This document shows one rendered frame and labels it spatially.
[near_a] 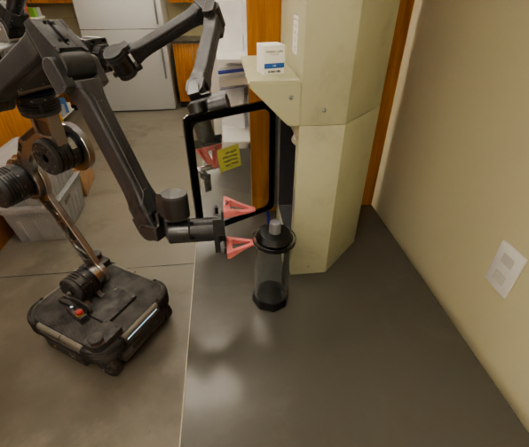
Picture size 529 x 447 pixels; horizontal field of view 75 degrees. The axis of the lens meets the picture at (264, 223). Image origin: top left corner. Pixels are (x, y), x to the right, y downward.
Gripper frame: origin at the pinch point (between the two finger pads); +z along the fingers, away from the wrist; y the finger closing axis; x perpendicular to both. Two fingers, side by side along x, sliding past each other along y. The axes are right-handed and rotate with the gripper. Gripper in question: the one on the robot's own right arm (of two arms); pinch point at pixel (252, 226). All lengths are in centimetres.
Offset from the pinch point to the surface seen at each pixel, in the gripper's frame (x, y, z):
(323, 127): 8.9, 20.7, 17.8
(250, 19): 46, 40, 4
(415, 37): 46, 35, 55
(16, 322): 84, -120, -138
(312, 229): 9.2, -8.8, 17.7
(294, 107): 8.9, 25.4, 10.6
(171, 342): 59, -120, -44
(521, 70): 1, 34, 55
